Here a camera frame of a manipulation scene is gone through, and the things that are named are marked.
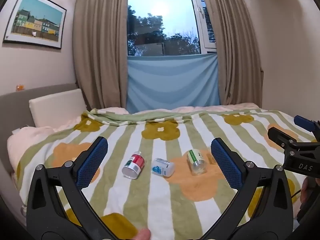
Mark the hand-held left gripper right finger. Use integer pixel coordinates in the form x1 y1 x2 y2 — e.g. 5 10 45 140
200 137 293 240

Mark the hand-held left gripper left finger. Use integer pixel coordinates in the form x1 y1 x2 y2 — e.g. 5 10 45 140
26 137 118 240

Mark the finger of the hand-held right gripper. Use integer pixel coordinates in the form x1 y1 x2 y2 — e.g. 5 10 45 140
294 115 320 132
267 127 302 151

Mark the person's right hand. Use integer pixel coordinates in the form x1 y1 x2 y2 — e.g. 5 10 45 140
301 179 309 205

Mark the green label clear bottle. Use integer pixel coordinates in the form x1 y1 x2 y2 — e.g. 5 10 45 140
187 149 208 176

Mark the blue white label bottle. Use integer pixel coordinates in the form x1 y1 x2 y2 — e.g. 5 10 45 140
151 158 175 178

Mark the white pillow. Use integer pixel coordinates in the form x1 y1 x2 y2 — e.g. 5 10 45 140
29 89 87 128

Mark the floral striped blanket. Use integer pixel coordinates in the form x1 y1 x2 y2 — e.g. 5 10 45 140
15 107 318 240

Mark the grey bed headboard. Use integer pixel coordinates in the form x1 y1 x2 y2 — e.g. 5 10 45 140
0 84 78 174

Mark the light blue cloth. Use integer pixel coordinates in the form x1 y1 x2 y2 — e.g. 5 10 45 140
126 52 222 112

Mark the beige curtain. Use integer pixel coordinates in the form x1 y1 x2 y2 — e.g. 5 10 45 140
199 0 263 108
72 0 129 111

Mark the framed houses picture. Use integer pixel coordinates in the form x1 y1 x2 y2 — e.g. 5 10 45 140
2 0 67 50

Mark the window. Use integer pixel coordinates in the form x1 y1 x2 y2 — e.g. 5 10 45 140
127 0 218 57

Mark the black cable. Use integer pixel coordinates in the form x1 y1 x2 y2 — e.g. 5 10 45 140
290 187 303 203

